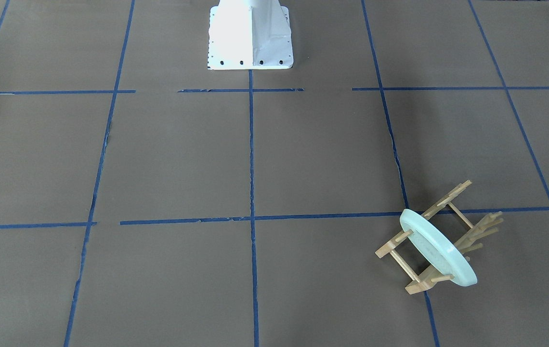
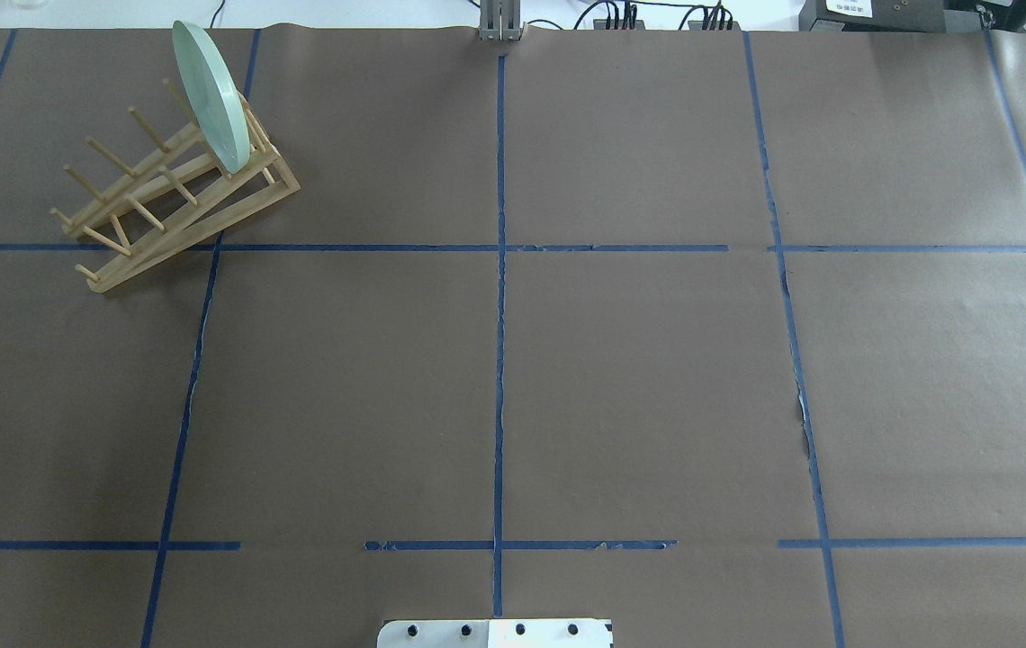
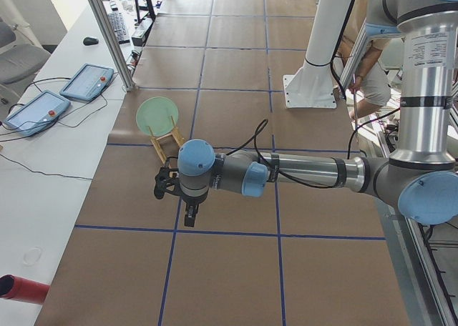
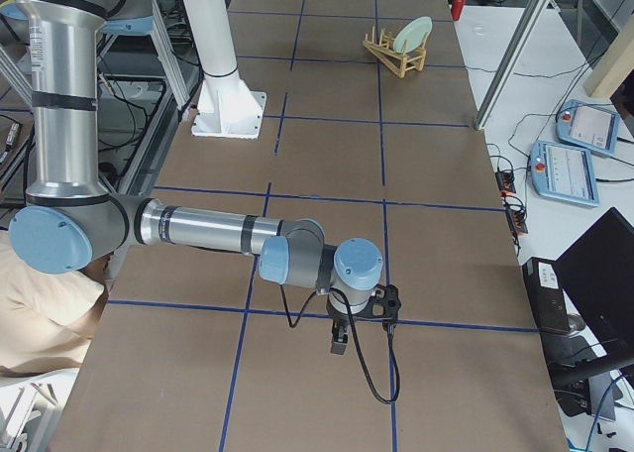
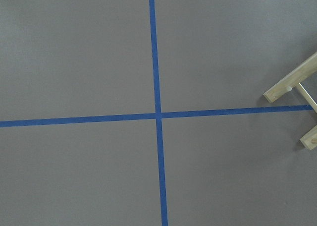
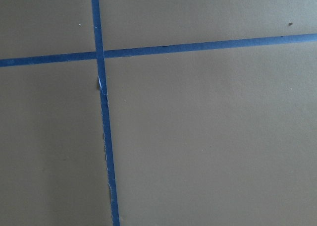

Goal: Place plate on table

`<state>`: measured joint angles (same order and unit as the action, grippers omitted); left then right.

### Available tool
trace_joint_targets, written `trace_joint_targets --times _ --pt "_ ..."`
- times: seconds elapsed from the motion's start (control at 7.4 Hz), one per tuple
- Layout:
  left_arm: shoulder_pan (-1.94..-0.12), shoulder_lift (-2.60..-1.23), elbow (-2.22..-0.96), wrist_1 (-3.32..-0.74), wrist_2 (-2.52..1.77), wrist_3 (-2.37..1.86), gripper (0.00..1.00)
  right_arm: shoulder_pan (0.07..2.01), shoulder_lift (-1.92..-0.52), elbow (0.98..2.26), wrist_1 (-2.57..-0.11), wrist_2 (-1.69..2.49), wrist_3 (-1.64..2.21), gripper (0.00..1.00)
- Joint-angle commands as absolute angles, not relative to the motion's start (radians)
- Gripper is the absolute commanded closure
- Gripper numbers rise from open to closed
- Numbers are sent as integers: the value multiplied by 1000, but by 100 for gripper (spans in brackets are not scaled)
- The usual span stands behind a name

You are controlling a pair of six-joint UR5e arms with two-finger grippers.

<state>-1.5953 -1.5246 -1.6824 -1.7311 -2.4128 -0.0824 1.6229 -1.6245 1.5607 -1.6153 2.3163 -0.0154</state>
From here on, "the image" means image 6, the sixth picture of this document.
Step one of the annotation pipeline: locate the brown paper table cover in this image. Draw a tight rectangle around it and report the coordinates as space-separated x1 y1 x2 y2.
0 0 317 226

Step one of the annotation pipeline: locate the long blue tape strip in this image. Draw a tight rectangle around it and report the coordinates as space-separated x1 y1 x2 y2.
91 0 120 226

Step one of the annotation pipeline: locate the crossing blue tape strip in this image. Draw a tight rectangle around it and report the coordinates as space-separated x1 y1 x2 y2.
0 33 317 67

